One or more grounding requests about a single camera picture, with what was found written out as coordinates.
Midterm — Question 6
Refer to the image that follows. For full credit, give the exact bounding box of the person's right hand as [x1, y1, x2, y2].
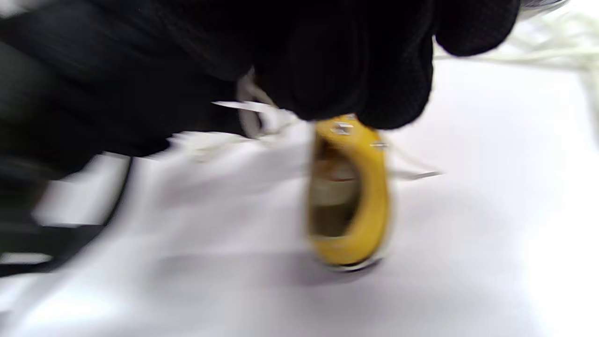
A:
[253, 0, 521, 130]

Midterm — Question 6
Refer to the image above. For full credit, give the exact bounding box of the yellow canvas shoe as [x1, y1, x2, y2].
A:
[305, 114, 393, 273]

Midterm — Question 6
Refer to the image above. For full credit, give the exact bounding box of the person's left hand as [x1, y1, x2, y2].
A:
[0, 0, 257, 179]

